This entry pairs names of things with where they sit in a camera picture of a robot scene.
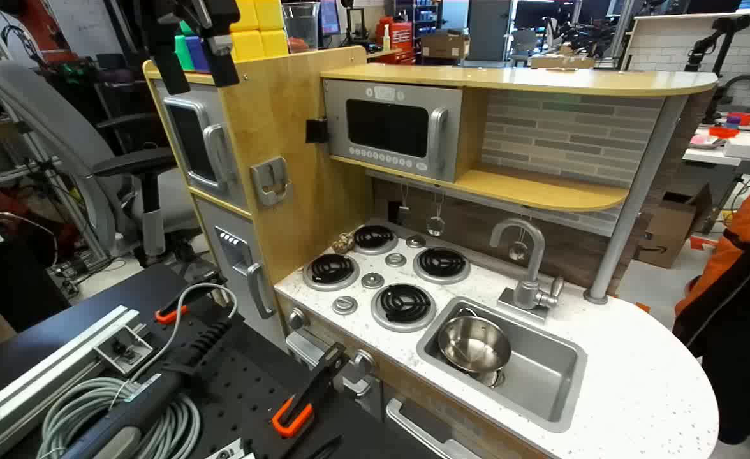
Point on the orange black bar clamp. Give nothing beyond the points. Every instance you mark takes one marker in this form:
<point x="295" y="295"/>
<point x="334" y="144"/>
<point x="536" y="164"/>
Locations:
<point x="295" y="417"/>

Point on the silver toy faucet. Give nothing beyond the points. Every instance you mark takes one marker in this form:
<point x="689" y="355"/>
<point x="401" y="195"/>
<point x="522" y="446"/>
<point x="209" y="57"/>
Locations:
<point x="528" y="293"/>

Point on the silver stove knob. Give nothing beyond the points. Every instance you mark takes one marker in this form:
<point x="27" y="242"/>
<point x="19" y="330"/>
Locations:
<point x="396" y="257"/>
<point x="345" y="303"/>
<point x="417" y="239"/>
<point x="374" y="278"/>

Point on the person in orange black jacket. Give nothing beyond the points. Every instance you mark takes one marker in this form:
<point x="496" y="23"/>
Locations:
<point x="732" y="321"/>

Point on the blue toy block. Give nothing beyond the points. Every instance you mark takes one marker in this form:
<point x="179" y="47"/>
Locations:
<point x="199" y="52"/>

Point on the cardboard box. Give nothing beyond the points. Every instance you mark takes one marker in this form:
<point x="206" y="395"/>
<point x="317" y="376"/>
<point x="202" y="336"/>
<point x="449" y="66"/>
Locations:
<point x="670" y="230"/>

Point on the grey toy cabinet door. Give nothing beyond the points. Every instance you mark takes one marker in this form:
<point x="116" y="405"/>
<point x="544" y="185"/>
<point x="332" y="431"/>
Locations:
<point x="237" y="293"/>

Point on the silver toy sink basin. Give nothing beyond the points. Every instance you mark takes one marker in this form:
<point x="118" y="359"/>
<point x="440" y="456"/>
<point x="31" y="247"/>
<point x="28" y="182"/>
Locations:
<point x="544" y="372"/>

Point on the hanging metal utensil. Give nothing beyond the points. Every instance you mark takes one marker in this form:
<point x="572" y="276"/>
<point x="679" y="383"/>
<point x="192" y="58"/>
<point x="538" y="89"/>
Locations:
<point x="405" y="206"/>
<point x="438" y="224"/>

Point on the grey toy wall phone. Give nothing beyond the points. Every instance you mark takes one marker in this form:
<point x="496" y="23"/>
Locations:
<point x="271" y="182"/>

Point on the yellow toy block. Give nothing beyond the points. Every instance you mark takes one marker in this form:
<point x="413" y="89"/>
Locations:
<point x="262" y="43"/>

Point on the white perforated panel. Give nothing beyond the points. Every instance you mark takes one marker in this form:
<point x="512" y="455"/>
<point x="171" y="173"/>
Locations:
<point x="671" y="47"/>

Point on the wooden toy kitchen unit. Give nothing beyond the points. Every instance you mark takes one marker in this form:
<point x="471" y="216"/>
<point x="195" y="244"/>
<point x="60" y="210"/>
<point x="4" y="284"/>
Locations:
<point x="299" y="154"/>

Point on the silver toy oven door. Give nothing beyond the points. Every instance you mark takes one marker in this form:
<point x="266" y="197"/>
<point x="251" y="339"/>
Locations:
<point x="220" y="178"/>

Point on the black toy stove burner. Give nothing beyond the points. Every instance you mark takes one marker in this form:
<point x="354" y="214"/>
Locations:
<point x="376" y="238"/>
<point x="442" y="262"/>
<point x="331" y="270"/>
<point x="405" y="303"/>

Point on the aluminium corner bracket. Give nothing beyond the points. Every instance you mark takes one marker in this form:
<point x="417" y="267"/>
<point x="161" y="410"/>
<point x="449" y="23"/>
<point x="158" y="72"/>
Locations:
<point x="124" y="346"/>

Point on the grey office chair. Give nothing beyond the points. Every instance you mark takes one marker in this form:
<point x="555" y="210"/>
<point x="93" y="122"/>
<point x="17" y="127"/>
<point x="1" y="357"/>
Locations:
<point x="60" y="127"/>

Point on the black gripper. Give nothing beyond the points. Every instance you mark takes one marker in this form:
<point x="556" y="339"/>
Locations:
<point x="192" y="9"/>

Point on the silver toy microwave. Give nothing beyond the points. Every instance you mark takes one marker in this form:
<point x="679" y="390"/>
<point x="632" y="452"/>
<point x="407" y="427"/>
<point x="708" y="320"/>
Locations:
<point x="392" y="159"/>

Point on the aluminium extrusion rail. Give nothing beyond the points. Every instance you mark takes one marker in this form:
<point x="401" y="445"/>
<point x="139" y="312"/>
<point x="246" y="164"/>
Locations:
<point x="45" y="364"/>

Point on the leopard print toy object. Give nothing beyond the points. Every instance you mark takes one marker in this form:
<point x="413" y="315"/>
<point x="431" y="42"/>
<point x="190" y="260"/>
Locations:
<point x="342" y="242"/>

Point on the green toy block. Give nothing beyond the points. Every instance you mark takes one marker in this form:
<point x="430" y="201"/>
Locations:
<point x="183" y="52"/>

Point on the red background bottle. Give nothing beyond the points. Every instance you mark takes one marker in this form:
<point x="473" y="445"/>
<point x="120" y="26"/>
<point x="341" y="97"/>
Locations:
<point x="401" y="38"/>

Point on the small black clip box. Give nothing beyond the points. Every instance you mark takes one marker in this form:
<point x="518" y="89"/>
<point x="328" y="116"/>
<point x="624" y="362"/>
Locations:
<point x="315" y="130"/>

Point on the stainless steel pot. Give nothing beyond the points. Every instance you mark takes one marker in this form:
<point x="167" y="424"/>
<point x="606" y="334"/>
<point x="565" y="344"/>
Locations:
<point x="473" y="344"/>

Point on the silver front panel knob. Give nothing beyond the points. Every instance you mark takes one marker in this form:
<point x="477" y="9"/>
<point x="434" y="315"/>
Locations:
<point x="295" y="320"/>

